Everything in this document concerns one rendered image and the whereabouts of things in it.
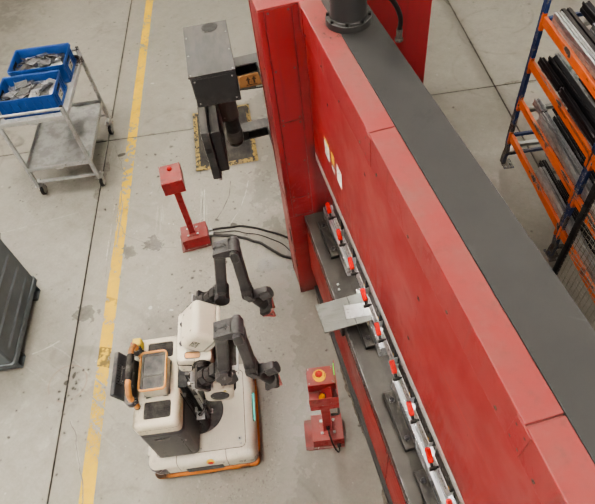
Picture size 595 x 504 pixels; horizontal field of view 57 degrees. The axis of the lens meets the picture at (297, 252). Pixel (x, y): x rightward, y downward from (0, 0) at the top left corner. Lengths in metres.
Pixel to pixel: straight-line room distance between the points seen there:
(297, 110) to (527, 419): 2.09
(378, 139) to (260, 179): 3.28
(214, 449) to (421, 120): 2.35
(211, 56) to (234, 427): 2.17
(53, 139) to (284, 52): 3.40
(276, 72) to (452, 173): 1.31
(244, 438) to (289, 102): 1.99
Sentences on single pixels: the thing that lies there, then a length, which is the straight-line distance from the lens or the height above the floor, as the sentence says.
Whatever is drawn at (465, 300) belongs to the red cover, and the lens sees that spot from 1.50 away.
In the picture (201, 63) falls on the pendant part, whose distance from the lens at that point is 3.05.
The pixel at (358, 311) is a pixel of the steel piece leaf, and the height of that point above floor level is 1.00.
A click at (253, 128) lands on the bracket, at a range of 3.73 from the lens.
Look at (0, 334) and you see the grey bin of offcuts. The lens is 4.38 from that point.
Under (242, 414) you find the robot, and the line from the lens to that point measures 3.56.
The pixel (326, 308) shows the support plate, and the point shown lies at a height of 1.00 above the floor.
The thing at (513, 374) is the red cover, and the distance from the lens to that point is 1.42.
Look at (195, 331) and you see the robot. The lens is 2.58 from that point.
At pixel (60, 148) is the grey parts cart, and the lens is 5.62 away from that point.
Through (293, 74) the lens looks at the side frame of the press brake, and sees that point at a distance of 2.87.
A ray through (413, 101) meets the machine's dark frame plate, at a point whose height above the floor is 2.30.
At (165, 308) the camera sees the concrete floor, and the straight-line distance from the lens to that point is 4.42.
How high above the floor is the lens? 3.55
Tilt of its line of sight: 52 degrees down
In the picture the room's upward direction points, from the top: 9 degrees counter-clockwise
